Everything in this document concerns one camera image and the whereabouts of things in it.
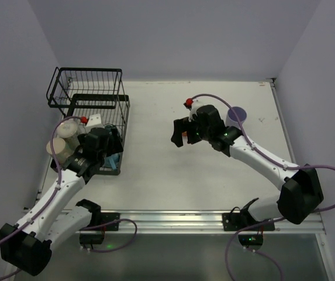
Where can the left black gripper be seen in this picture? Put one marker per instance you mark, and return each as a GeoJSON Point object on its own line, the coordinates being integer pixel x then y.
{"type": "Point", "coordinates": [114, 143]}

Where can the black controller box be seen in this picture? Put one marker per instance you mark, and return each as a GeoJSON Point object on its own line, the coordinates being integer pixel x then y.
{"type": "Point", "coordinates": [251, 241]}
{"type": "Point", "coordinates": [89, 240]}

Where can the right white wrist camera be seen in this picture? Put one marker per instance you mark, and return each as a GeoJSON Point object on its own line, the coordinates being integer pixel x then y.
{"type": "Point", "coordinates": [194, 108]}

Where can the cream mug with dragon print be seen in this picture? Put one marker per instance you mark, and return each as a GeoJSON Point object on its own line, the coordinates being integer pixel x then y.
{"type": "Point", "coordinates": [62, 150]}

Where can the right black controller box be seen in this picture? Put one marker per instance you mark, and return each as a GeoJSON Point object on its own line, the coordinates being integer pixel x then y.
{"type": "Point", "coordinates": [251, 241]}

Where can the light blue plastic mug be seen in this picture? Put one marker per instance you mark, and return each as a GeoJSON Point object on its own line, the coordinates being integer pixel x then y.
{"type": "Point", "coordinates": [112, 162]}

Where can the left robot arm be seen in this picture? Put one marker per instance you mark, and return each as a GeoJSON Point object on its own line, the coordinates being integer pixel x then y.
{"type": "Point", "coordinates": [30, 242]}

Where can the left black controller box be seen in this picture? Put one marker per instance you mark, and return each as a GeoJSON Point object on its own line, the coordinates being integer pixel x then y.
{"type": "Point", "coordinates": [89, 240]}

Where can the dark teal ceramic mug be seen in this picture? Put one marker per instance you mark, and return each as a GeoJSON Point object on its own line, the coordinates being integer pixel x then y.
{"type": "Point", "coordinates": [110, 127]}

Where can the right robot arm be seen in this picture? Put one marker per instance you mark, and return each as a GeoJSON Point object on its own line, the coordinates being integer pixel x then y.
{"type": "Point", "coordinates": [300, 191]}

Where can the cream mug with flower print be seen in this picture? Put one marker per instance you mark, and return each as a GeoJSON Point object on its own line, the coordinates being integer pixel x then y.
{"type": "Point", "coordinates": [69, 131]}

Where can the orange ceramic mug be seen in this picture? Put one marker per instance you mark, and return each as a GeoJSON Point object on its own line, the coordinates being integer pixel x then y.
{"type": "Point", "coordinates": [185, 137]}

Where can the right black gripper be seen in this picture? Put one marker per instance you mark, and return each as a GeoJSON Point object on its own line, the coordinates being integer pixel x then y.
{"type": "Point", "coordinates": [187, 129]}

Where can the aluminium mounting rail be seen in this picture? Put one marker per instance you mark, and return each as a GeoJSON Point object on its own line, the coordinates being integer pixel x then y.
{"type": "Point", "coordinates": [207, 222]}

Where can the black wire dish rack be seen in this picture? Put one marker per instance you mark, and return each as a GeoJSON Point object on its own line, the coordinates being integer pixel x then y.
{"type": "Point", "coordinates": [80, 92]}

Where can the lavender plastic tumbler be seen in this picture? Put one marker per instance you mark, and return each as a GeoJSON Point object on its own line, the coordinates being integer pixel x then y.
{"type": "Point", "coordinates": [235, 117]}

